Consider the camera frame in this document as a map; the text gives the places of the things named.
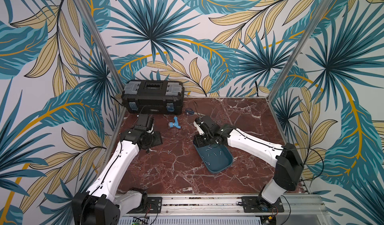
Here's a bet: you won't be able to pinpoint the teal plastic storage tray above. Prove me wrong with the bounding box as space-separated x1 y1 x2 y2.
194 145 234 174

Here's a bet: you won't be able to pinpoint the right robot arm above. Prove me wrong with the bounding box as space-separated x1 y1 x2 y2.
194 122 304 205

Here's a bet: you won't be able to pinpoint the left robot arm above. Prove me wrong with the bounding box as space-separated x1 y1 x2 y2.
71 128 163 225

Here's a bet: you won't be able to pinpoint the blue toy drill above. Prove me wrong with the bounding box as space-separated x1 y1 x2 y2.
168 116 181 129

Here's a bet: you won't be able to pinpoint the black plastic toolbox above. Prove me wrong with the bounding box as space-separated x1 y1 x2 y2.
122 80 185 115

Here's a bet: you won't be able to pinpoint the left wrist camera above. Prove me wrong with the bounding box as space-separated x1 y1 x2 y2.
136 114 154 133

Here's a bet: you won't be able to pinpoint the blue handled scissors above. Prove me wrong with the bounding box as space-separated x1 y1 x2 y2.
185 108 196 117

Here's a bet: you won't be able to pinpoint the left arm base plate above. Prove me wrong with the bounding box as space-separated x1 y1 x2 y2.
128 197 163 214

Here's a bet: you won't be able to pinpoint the aluminium front rail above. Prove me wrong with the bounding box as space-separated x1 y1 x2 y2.
135 194 328 216

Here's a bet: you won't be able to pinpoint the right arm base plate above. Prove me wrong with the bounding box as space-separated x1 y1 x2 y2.
238 196 285 214

